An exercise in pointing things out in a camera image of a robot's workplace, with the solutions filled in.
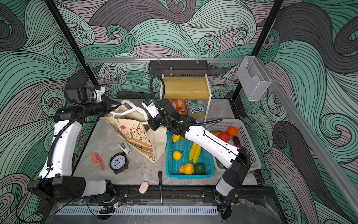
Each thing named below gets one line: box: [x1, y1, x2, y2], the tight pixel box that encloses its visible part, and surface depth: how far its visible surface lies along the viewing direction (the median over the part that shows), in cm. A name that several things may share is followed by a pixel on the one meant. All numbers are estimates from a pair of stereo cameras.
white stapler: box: [117, 140, 132, 155], surface depth 91 cm
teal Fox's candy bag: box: [185, 98, 207, 116], surface depth 93 cm
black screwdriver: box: [158, 170, 163, 207], surface depth 79 cm
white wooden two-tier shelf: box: [159, 74, 213, 122], surface depth 83 cm
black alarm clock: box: [109, 151, 130, 175], surface depth 84 cm
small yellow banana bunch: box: [188, 142, 202, 164], surface depth 89 cm
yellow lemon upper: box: [172, 133, 181, 143], surface depth 94 cm
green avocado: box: [193, 162, 206, 175], surface depth 80 cm
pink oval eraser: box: [138, 181, 150, 195], surface depth 76 cm
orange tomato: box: [226, 126, 239, 137], surface depth 94 cm
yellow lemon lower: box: [172, 150, 183, 161], surface depth 86 cm
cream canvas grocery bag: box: [102, 100, 168, 164], surface depth 75 cm
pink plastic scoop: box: [90, 152, 104, 172], surface depth 85 cm
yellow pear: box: [179, 162, 194, 175], surface depth 79 cm
